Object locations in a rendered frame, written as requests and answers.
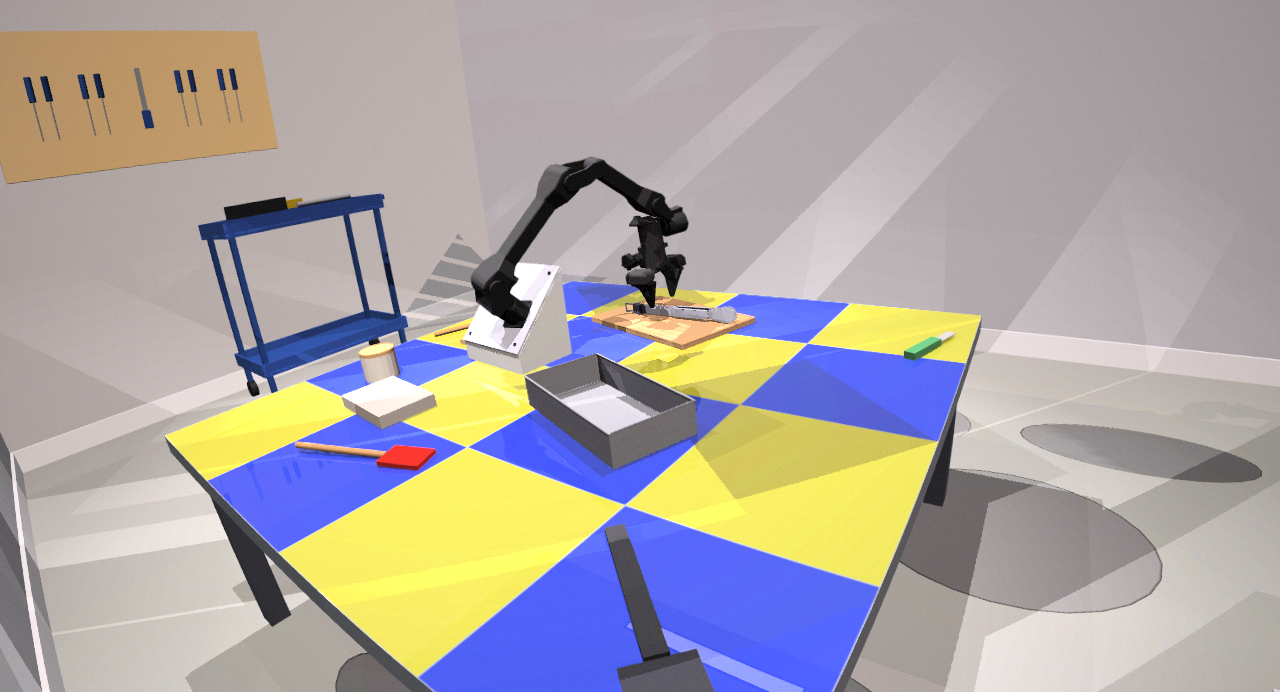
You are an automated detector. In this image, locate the grey metal roasting tin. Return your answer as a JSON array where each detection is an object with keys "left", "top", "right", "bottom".
[{"left": 524, "top": 353, "right": 698, "bottom": 469}]

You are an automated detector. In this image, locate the grey cylinder with orange top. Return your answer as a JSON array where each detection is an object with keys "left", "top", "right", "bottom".
[{"left": 358, "top": 343, "right": 401, "bottom": 384}]

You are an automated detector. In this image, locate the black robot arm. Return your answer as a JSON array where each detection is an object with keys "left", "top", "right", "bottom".
[{"left": 470, "top": 157, "right": 689, "bottom": 327}]

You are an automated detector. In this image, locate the light brown wooden board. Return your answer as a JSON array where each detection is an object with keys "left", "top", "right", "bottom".
[{"left": 591, "top": 295, "right": 755, "bottom": 350}]

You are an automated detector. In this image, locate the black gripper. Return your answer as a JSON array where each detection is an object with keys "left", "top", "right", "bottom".
[{"left": 625, "top": 240, "right": 686, "bottom": 308}]

